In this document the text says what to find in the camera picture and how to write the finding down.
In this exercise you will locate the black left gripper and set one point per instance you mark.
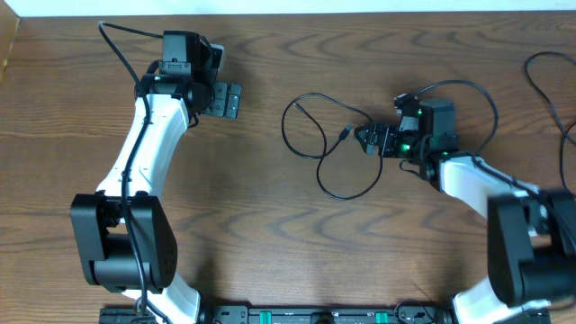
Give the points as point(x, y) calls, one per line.
point(220, 107)

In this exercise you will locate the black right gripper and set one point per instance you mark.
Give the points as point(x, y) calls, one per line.
point(389, 131)

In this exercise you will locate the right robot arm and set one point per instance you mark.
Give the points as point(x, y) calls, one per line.
point(531, 231)

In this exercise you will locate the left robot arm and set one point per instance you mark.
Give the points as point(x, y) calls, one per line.
point(123, 237)

